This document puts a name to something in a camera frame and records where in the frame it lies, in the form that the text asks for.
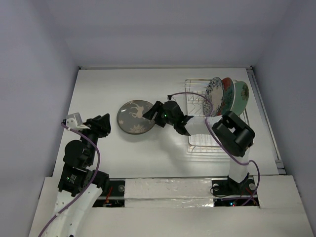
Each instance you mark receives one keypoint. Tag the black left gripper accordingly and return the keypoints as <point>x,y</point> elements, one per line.
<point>100,124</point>

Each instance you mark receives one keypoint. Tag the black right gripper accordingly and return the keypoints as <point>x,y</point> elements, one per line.
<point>158,112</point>

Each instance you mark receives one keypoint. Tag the dark brown patterned plate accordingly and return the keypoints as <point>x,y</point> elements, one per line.
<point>130,117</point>

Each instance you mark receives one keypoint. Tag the blue white floral plate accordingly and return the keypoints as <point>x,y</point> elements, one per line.
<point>214,94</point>

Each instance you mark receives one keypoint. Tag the red and teal plate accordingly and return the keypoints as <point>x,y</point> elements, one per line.
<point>229,94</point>

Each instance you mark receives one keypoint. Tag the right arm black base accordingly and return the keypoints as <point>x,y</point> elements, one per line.
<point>221,189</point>

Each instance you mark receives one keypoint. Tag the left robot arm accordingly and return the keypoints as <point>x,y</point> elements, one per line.
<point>81,182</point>

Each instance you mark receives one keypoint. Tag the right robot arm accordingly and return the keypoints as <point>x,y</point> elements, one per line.
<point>231,133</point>

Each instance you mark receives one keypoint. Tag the white foam block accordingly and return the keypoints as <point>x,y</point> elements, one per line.
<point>168,193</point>

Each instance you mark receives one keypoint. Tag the green floral plate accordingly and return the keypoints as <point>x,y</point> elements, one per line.
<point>241,97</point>

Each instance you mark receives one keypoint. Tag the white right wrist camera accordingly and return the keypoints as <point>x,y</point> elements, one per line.
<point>170,97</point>

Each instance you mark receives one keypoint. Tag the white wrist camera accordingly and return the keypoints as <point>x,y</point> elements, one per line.
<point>74,121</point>
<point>170,97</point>

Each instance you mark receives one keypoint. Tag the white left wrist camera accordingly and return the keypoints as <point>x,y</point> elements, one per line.
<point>74,121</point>

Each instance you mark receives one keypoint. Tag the metal wire dish rack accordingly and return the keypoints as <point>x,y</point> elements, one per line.
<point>202,143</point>

